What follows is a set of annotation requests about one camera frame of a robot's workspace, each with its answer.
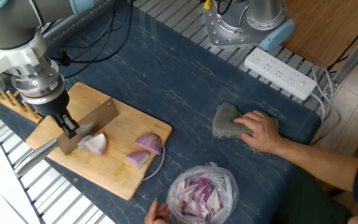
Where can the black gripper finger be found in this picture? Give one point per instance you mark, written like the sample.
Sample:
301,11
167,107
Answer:
59,123
71,128

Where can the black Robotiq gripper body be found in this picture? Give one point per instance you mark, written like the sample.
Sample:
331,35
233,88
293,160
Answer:
53,105

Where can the red onion piece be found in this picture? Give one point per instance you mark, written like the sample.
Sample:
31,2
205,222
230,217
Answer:
96,144
137,158
149,141
84,140

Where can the steel cleaver knife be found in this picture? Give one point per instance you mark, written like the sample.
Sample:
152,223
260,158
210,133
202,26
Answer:
98,115

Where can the grey green cloth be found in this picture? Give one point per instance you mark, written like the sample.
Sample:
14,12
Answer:
225,121

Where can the person right forearm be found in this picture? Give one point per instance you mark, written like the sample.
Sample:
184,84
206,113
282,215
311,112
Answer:
315,165

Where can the person left hand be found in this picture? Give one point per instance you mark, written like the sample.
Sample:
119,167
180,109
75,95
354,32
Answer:
157,214

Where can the person right hand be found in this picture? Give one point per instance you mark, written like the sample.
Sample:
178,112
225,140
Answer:
264,133

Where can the wooden peg knife rack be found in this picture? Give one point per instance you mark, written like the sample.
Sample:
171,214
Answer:
26,113

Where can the wooden cutting board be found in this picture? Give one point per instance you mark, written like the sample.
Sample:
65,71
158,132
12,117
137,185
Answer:
113,177

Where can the grey board hanging loop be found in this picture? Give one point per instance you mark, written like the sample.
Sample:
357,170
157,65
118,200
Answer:
162,163

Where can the dark blue marbled mat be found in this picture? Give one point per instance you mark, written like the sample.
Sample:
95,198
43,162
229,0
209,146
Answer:
182,77

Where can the plastic bag of chopped onion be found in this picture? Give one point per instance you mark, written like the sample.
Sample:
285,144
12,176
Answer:
197,199

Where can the small yellow clip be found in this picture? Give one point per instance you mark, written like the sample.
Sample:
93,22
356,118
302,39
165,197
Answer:
207,4

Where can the white power strip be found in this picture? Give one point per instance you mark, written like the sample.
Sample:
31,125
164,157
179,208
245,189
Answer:
278,73

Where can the dark green trousers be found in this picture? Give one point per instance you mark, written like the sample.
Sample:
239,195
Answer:
306,202

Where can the brown wooden panel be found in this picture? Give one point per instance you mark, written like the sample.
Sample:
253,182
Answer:
328,28

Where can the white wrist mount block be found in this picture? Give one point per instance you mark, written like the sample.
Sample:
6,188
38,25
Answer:
11,59

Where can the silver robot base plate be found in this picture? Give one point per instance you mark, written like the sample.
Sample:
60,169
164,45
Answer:
225,34

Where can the aluminium frame profile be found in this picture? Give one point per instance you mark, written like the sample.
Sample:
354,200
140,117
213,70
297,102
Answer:
353,56

